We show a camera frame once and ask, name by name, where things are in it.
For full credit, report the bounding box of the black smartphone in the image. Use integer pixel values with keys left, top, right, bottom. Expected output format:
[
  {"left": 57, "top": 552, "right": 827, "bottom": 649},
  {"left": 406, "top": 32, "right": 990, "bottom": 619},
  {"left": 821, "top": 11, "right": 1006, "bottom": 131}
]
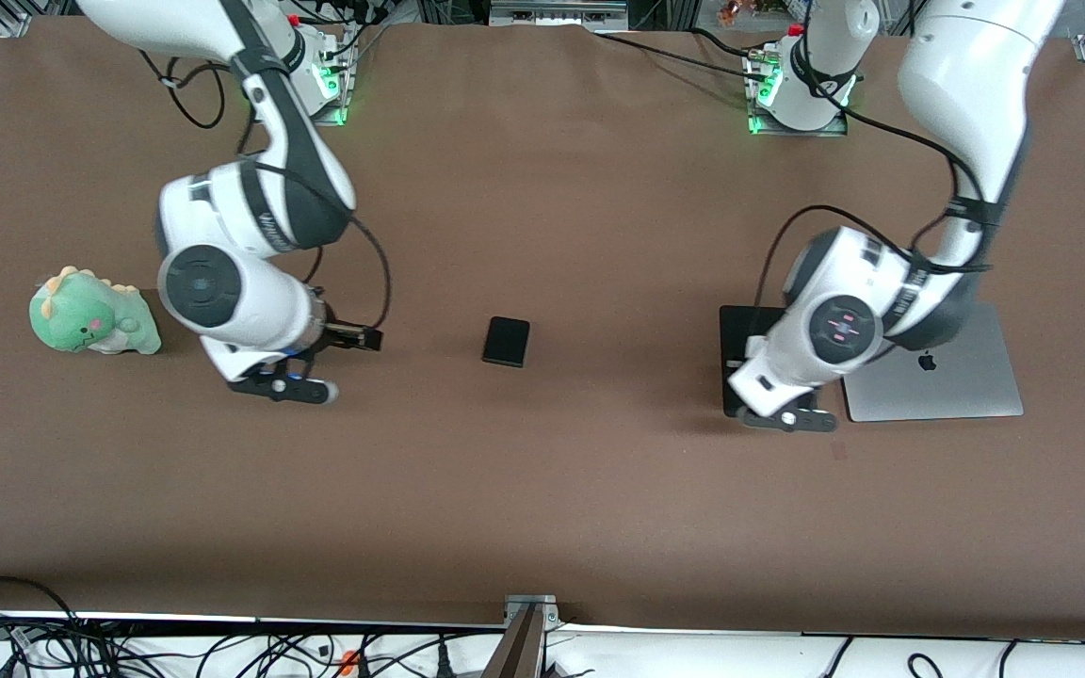
[{"left": 482, "top": 317, "right": 531, "bottom": 368}]

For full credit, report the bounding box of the black mouse pad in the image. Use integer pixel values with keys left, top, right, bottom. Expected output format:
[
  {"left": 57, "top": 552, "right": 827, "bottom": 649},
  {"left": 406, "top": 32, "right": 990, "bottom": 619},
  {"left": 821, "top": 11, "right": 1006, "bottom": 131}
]
[{"left": 720, "top": 305, "right": 788, "bottom": 419}]

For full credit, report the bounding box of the green dinosaur plush toy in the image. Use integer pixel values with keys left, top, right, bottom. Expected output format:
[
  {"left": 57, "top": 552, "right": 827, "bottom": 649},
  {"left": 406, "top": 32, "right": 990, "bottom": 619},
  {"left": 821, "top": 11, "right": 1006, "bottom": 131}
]
[{"left": 29, "top": 266, "right": 163, "bottom": 357}]

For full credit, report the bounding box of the brown support beam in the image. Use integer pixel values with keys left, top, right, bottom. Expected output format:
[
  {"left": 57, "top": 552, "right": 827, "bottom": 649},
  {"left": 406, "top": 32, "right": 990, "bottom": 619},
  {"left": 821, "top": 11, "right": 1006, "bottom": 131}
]
[{"left": 484, "top": 605, "right": 545, "bottom": 678}]

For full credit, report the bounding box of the grey metal box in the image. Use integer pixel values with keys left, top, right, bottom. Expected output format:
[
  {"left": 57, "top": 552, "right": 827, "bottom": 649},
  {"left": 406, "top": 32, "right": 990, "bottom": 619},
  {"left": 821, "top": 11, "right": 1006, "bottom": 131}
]
[{"left": 491, "top": 0, "right": 628, "bottom": 29}]

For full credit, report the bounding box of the silver laptop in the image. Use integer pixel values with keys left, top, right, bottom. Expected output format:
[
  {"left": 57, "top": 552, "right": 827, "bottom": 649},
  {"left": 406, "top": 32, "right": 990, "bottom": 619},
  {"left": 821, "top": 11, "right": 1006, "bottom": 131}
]
[{"left": 842, "top": 303, "right": 1024, "bottom": 423}]

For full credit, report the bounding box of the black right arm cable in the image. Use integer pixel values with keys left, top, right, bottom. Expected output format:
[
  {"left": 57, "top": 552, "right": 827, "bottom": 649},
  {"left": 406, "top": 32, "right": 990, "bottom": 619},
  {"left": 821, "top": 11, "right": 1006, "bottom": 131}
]
[{"left": 138, "top": 47, "right": 393, "bottom": 332}]

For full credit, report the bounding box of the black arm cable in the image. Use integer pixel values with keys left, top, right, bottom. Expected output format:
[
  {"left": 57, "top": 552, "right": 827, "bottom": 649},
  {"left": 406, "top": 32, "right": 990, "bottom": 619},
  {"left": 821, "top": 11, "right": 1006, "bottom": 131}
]
[
  {"left": 754, "top": 56, "right": 996, "bottom": 307},
  {"left": 138, "top": 47, "right": 393, "bottom": 332}
]

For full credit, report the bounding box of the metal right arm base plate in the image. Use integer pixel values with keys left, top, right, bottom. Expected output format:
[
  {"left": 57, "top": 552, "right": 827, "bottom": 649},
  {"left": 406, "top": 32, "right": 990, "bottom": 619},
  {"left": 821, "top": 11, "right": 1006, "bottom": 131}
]
[{"left": 312, "top": 24, "right": 355, "bottom": 126}]

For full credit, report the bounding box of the metal table edge bracket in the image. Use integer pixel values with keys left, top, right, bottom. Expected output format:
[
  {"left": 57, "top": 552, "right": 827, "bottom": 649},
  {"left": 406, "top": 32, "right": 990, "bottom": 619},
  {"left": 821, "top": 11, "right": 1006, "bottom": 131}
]
[{"left": 504, "top": 594, "right": 559, "bottom": 630}]

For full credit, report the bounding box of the black looped floor cable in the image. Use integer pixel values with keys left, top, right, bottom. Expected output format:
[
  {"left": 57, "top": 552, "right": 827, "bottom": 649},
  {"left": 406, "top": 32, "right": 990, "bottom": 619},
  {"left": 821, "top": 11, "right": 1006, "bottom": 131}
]
[{"left": 0, "top": 576, "right": 84, "bottom": 678}]

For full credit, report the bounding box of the black cable on table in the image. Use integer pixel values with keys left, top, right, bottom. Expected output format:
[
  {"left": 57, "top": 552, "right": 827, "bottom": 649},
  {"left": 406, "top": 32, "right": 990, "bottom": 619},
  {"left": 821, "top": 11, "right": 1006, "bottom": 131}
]
[{"left": 590, "top": 31, "right": 756, "bottom": 74}]

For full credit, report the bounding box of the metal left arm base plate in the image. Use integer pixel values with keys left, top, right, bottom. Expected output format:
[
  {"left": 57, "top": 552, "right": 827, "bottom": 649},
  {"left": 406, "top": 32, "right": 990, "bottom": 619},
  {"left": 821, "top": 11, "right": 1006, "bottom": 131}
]
[{"left": 745, "top": 47, "right": 850, "bottom": 137}]

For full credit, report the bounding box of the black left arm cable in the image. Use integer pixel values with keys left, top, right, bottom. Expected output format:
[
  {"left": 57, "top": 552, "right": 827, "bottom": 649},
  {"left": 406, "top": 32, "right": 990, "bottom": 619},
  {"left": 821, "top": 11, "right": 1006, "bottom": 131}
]
[{"left": 754, "top": 56, "right": 996, "bottom": 307}]

